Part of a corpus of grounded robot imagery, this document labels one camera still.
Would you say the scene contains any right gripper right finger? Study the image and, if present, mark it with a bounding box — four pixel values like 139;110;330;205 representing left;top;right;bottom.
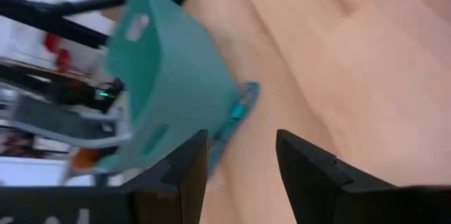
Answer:
276;128;394;224

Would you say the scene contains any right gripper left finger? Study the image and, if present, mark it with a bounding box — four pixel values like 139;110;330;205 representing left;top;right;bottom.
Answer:
121;128;211;224

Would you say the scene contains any blue teal braided USB-C cable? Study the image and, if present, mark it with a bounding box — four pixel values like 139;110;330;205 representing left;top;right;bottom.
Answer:
207;81;261;179

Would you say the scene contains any teal plastic bin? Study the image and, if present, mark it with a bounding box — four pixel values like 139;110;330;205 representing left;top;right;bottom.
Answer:
97;0;240;179

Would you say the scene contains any black aluminium table frame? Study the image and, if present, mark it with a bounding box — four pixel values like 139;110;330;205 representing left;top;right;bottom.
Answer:
0;0;209;49

